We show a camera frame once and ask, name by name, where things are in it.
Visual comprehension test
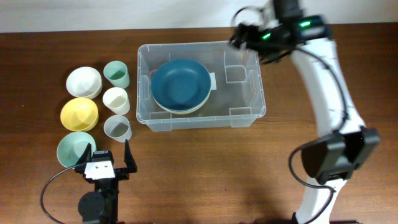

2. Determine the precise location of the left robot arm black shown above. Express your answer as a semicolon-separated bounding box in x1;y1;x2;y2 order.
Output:
75;141;137;224

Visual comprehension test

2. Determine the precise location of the beige plate bowl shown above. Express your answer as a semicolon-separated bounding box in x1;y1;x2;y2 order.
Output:
153;93;210;114
155;101;205;114

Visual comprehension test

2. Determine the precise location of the blue plate bowl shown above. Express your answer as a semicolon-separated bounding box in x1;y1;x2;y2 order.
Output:
151;58;211;110

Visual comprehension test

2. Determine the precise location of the mint green cup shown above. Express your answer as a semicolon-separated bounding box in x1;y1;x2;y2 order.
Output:
103;61;130;89

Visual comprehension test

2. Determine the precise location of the clear plastic storage container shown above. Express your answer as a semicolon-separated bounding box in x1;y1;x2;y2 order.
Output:
136;41;267;132

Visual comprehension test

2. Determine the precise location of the white small bowl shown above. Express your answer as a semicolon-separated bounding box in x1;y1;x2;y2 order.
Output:
66;67;103;99

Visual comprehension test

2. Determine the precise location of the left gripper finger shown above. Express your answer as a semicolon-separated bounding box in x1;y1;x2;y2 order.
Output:
124;139;137;173
76;143;92;165

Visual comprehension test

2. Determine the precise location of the mint green small bowl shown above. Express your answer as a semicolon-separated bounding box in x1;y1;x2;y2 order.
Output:
57;132;96;167

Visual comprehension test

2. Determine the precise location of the grey cup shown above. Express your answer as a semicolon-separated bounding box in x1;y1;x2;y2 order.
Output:
104;115;132;142

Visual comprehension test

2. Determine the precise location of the white label in container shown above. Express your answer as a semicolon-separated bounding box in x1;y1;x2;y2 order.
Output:
209;73;217;90

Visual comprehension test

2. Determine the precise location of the cream white cup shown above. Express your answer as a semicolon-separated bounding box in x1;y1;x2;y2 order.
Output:
103;87;131;115

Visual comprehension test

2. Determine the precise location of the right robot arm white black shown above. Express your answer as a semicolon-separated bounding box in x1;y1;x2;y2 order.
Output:
229;16;380;223

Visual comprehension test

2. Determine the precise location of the yellow small bowl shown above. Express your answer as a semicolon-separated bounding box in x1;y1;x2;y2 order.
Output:
60;98;99;132

